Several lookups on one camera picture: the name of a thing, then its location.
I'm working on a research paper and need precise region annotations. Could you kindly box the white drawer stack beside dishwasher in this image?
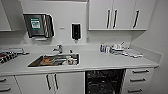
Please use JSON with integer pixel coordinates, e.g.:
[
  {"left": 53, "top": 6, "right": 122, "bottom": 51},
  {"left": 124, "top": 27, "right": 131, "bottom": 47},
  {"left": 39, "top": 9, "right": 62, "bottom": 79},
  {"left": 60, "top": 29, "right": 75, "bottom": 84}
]
[{"left": 121, "top": 67, "right": 155, "bottom": 94}]

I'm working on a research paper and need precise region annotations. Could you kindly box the small blue bottle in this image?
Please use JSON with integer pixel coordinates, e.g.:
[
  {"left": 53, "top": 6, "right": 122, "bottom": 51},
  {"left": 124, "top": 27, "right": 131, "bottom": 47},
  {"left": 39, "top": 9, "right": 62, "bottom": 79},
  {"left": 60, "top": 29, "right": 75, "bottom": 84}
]
[{"left": 99, "top": 43, "right": 105, "bottom": 54}]

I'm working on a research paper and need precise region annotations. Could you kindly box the small white container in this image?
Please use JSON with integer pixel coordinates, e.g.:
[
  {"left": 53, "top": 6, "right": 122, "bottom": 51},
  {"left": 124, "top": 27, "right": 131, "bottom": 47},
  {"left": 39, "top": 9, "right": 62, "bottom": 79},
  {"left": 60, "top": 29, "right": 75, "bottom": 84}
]
[{"left": 104, "top": 45, "right": 111, "bottom": 54}]

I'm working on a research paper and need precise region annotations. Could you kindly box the chrome faucet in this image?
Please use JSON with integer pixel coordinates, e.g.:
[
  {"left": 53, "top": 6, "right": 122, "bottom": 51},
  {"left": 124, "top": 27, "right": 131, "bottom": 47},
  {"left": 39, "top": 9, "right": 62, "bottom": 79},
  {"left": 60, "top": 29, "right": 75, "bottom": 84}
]
[{"left": 52, "top": 44, "right": 64, "bottom": 55}]

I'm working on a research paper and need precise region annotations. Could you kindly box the stack of white plates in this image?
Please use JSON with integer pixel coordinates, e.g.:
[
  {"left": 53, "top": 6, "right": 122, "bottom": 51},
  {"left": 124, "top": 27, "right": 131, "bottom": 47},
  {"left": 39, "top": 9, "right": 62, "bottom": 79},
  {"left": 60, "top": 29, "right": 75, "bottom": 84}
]
[{"left": 110, "top": 42, "right": 127, "bottom": 56}]

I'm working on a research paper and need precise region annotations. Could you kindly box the orange bowl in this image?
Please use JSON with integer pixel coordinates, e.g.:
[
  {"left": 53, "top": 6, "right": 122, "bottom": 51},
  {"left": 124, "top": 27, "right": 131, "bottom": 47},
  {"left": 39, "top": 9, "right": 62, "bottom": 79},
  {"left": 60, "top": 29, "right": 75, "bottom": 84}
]
[{"left": 41, "top": 57, "right": 55, "bottom": 65}]

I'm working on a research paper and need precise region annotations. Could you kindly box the white two-door base cabinet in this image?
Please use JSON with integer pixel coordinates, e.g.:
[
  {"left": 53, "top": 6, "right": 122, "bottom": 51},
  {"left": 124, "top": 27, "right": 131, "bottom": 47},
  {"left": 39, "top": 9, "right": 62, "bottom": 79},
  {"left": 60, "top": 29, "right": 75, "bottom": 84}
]
[{"left": 14, "top": 71, "right": 86, "bottom": 94}]

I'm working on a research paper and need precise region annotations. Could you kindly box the stainless steel sink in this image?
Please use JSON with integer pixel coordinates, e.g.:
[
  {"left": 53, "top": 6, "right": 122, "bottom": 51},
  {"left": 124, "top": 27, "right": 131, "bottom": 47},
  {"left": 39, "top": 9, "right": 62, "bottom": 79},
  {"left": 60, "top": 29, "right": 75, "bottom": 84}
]
[{"left": 27, "top": 53, "right": 81, "bottom": 69}]

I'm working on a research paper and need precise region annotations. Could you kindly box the black paper towel dispenser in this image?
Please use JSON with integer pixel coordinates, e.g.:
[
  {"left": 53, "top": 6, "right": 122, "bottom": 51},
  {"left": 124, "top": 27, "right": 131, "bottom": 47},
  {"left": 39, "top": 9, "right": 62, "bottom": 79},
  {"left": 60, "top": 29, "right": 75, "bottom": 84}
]
[{"left": 22, "top": 13, "right": 55, "bottom": 40}]

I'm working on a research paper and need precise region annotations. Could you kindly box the dish drying rack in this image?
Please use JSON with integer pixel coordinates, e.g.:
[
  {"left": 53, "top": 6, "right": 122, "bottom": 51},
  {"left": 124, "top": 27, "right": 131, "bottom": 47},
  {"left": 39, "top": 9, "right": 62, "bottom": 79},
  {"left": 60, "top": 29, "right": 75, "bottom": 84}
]
[{"left": 0, "top": 48, "right": 30, "bottom": 65}]

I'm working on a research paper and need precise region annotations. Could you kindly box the white drawer stack beside microwave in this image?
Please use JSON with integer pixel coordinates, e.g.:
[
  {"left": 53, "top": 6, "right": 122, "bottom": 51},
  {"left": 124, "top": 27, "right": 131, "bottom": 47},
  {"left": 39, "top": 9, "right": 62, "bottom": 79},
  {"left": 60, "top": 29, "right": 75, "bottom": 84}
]
[{"left": 0, "top": 75, "right": 23, "bottom": 94}]

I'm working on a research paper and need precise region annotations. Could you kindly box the black wall soap dispenser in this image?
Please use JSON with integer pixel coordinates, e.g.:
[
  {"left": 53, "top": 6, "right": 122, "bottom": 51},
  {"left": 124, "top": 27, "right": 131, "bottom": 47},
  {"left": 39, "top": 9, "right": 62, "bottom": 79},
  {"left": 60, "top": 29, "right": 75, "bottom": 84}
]
[{"left": 71, "top": 22, "right": 82, "bottom": 42}]

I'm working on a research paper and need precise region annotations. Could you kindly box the white three-door wall cabinet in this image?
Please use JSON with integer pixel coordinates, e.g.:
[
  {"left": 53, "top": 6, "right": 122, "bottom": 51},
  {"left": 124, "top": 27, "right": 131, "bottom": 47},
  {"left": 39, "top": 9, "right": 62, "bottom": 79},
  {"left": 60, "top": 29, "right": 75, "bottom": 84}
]
[{"left": 87, "top": 0, "right": 157, "bottom": 32}]

